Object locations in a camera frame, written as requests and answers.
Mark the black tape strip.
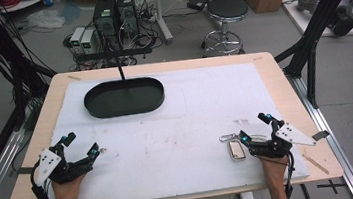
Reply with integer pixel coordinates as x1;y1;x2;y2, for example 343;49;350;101
311;129;332;142
15;165;36;177

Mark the black oval tray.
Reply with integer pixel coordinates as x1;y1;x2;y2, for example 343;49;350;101
81;74;168;122

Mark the black round stool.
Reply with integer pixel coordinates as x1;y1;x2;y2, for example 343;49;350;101
195;0;255;59

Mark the white desk leg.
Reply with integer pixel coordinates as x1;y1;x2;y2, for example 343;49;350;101
152;0;175;46

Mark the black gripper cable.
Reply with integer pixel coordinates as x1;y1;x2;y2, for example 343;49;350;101
28;160;57;199
279;150;301;199

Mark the black computer tower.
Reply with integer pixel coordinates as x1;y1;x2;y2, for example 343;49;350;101
90;0;122;44
115;0;141;39

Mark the black flat box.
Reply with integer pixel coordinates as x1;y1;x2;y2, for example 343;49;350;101
185;0;214;14

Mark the black metal frame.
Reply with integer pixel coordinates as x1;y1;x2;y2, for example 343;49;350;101
0;0;72;198
267;0;353;114

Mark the white table mat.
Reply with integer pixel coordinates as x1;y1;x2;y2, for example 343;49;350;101
18;56;312;199

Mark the white power supply box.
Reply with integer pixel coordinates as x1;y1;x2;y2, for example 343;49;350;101
78;28;100;56
68;25;89;55

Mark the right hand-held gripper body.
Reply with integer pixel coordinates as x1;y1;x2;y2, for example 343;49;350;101
245;119;320;164

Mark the person's right hand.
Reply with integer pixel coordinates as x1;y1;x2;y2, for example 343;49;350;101
257;152;294;199

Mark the wooden table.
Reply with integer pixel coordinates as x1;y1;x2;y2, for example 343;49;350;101
0;42;347;199

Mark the person's left hand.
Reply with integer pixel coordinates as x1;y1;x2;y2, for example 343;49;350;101
49;172;89;199

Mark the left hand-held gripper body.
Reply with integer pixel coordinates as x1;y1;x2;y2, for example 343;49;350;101
30;140;96;189

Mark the thin wooden stick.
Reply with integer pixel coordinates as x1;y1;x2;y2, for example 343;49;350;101
301;150;331;178

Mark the clear plastic bag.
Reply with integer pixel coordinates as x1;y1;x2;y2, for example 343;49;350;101
25;7;67;33

